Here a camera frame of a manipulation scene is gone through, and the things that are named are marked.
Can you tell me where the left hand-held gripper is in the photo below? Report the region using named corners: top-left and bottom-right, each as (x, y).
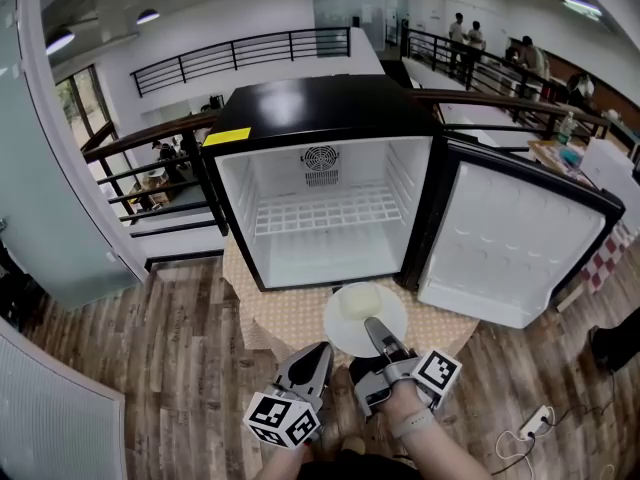
top-left (243, 341), bottom-right (335, 450)

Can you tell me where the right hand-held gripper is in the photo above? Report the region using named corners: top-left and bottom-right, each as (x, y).
top-left (349, 316), bottom-right (462, 418)

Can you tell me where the white round plate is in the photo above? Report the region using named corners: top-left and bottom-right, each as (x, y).
top-left (322, 281), bottom-right (409, 358)

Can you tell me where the black mini fridge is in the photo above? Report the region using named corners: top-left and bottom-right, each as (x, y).
top-left (201, 74), bottom-right (445, 294)

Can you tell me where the person's right forearm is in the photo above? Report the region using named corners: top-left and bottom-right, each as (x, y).
top-left (382, 382), bottom-right (494, 480)

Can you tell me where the person's left forearm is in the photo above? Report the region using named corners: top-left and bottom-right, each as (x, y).
top-left (252, 442), bottom-right (311, 480)

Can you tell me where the fridge door white inside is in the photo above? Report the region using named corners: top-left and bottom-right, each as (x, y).
top-left (399, 135), bottom-right (626, 330)

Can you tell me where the round fridge fan vent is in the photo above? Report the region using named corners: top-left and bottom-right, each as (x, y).
top-left (299, 145), bottom-right (342, 188)

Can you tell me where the beige dotted tablecloth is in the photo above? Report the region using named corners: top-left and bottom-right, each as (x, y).
top-left (222, 237), bottom-right (481, 367)

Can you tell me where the grey wrist band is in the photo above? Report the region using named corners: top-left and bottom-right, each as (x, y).
top-left (389, 407), bottom-right (436, 439)

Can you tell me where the person's black clothing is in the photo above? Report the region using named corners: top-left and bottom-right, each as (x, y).
top-left (298, 448), bottom-right (422, 480)

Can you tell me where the white power strip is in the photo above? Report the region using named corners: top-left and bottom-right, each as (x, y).
top-left (519, 405), bottom-right (556, 439)

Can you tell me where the red white checkered cloth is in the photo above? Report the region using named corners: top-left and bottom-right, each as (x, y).
top-left (579, 222), bottom-right (639, 297)

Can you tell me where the black bag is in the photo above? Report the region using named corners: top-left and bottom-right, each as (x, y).
top-left (589, 307), bottom-right (640, 374)

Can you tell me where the yellow sticker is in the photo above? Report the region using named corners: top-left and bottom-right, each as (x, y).
top-left (202, 126), bottom-right (252, 148)

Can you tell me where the white ribbed panel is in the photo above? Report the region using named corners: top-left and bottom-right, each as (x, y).
top-left (0, 317), bottom-right (126, 480)

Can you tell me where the wooden topped black railing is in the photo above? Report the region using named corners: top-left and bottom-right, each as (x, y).
top-left (81, 110), bottom-right (231, 239)

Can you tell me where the clear plastic bottle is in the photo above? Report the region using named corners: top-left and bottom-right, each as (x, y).
top-left (557, 111), bottom-right (576, 145)

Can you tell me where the white box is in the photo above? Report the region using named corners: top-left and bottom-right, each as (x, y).
top-left (582, 137), bottom-right (640, 200)

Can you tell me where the black metal balcony railing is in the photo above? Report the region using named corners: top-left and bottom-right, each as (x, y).
top-left (129, 26), bottom-right (351, 98)

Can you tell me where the frosted glass door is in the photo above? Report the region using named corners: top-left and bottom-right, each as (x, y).
top-left (0, 0), bottom-right (144, 310)

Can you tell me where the window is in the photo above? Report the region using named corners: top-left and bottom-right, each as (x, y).
top-left (54, 65), bottom-right (114, 150)

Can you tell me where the white wire fridge shelf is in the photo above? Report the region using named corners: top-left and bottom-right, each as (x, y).
top-left (253, 185), bottom-right (409, 238)

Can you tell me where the white cable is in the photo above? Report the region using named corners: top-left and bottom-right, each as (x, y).
top-left (494, 428), bottom-right (536, 475)

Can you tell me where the black cable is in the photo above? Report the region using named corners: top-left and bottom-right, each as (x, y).
top-left (492, 367), bottom-right (619, 477)

